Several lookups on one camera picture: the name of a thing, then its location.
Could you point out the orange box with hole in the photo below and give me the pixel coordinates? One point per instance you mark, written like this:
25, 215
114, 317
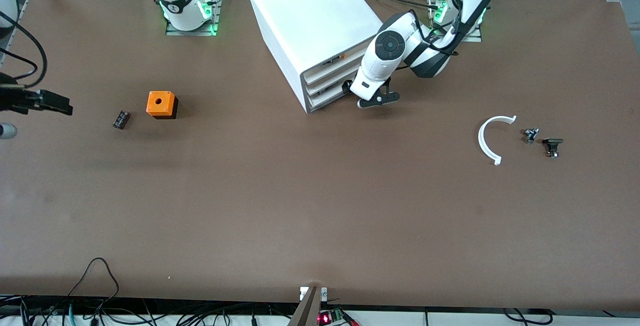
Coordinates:
160, 103

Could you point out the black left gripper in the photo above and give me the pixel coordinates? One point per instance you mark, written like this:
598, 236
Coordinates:
346, 86

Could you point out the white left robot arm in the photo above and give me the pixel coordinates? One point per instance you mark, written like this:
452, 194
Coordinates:
390, 46

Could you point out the white middle cabinet drawer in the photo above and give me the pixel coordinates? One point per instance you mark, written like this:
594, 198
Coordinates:
327, 85

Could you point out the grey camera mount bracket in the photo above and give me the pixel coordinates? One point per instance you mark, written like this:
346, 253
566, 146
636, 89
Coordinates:
310, 311

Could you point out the circuit board with red light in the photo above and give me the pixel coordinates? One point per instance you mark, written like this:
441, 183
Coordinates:
325, 318

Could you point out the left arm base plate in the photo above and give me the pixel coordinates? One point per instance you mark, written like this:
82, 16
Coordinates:
472, 39

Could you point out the small metal fitting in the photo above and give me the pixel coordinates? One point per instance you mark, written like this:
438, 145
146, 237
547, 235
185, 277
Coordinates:
531, 135

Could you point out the white lowest cabinet drawer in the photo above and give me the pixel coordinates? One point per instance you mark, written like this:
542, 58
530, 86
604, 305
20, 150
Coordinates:
327, 101

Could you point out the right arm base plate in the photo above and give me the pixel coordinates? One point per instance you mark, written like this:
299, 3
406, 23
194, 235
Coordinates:
175, 30

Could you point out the white highest cabinet drawer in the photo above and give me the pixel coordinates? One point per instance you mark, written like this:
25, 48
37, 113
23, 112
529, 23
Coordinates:
330, 68

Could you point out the small black terminal block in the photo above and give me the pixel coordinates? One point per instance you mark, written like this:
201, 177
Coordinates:
121, 120

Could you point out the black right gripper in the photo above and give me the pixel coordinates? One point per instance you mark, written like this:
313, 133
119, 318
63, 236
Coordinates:
19, 100

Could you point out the white drawer cabinet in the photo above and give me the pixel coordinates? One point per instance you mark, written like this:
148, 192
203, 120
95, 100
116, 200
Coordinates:
310, 16

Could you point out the black clamp with bolt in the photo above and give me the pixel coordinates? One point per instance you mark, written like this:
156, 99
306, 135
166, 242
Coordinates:
552, 142

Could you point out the aluminium table side rail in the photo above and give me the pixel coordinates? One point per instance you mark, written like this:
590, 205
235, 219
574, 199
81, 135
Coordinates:
17, 21

